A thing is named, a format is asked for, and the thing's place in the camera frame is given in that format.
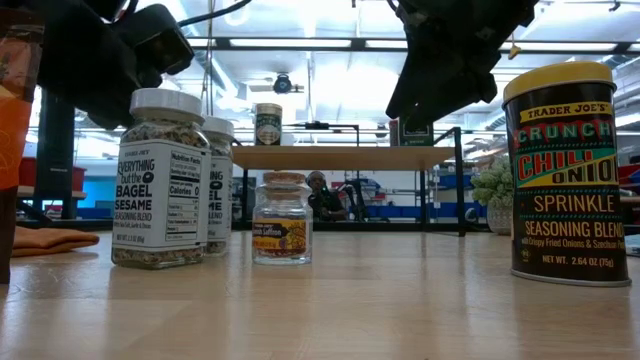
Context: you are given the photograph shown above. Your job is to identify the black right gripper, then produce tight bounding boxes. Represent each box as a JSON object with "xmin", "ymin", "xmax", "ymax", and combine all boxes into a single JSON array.
[{"xmin": 384, "ymin": 0, "xmax": 541, "ymax": 131}]

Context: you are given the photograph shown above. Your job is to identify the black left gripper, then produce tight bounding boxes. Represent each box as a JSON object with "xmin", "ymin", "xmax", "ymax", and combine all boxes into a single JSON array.
[{"xmin": 37, "ymin": 0, "xmax": 196, "ymax": 131}]

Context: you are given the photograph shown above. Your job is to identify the dark green spice tin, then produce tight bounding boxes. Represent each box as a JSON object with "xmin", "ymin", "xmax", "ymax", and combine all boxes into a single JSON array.
[{"xmin": 397, "ymin": 115, "xmax": 435, "ymax": 148}]

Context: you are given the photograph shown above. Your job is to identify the orange taco mix packet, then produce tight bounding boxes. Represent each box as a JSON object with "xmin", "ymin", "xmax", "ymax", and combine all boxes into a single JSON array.
[{"xmin": 0, "ymin": 7, "xmax": 47, "ymax": 286}]

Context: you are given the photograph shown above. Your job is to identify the bagel sesame seasoning jar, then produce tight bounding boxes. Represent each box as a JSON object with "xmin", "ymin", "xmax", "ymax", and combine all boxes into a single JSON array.
[
  {"xmin": 110, "ymin": 88, "xmax": 212, "ymax": 272},
  {"xmin": 201, "ymin": 115, "xmax": 236, "ymax": 258}
]

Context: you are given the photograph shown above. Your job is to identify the chili onion can yellow lid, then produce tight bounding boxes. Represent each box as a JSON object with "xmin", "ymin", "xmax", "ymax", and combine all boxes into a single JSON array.
[{"xmin": 501, "ymin": 60, "xmax": 633, "ymax": 288}]

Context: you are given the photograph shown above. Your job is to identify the dark spice jar gold lid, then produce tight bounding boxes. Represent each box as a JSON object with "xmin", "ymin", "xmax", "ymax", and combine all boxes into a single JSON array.
[{"xmin": 253, "ymin": 102, "xmax": 284, "ymax": 147}]

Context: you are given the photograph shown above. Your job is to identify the small saffron jar cork lid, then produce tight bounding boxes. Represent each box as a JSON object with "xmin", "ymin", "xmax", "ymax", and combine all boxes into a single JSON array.
[{"xmin": 251, "ymin": 171, "xmax": 314, "ymax": 267}]

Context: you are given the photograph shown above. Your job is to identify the wooden shelf black legs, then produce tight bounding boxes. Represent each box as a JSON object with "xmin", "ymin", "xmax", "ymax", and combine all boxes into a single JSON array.
[{"xmin": 230, "ymin": 126, "xmax": 468, "ymax": 238}]

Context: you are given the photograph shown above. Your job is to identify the yellow hanging tag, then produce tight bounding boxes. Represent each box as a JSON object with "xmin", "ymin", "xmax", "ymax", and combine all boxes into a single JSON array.
[{"xmin": 507, "ymin": 29, "xmax": 523, "ymax": 61}]

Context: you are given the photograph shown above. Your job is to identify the potted green succulent plant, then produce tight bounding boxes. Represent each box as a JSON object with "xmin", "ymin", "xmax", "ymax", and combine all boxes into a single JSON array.
[{"xmin": 470, "ymin": 154, "xmax": 516, "ymax": 237}]

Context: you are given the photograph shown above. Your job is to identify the red storage bin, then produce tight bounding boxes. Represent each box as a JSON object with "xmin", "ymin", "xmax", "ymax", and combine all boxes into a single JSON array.
[{"xmin": 18, "ymin": 156, "xmax": 87, "ymax": 192}]

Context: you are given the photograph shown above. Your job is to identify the person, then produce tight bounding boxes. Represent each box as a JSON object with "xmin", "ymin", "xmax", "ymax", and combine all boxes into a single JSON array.
[{"xmin": 305, "ymin": 170, "xmax": 348, "ymax": 223}]

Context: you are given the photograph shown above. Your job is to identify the folded orange cloth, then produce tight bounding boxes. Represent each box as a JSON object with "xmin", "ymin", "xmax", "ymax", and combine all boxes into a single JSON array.
[{"xmin": 12, "ymin": 225, "xmax": 101, "ymax": 259}]

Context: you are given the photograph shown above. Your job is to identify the black metal table frame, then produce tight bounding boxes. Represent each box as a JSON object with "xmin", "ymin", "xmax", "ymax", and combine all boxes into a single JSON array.
[{"xmin": 29, "ymin": 34, "xmax": 640, "ymax": 234}]

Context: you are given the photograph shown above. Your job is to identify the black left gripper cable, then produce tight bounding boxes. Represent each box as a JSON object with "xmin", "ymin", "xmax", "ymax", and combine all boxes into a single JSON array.
[{"xmin": 177, "ymin": 0, "xmax": 254, "ymax": 29}]

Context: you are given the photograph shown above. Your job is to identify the round black camera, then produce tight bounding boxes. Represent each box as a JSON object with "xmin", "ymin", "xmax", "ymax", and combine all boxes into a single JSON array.
[{"xmin": 272, "ymin": 72, "xmax": 294, "ymax": 95}]

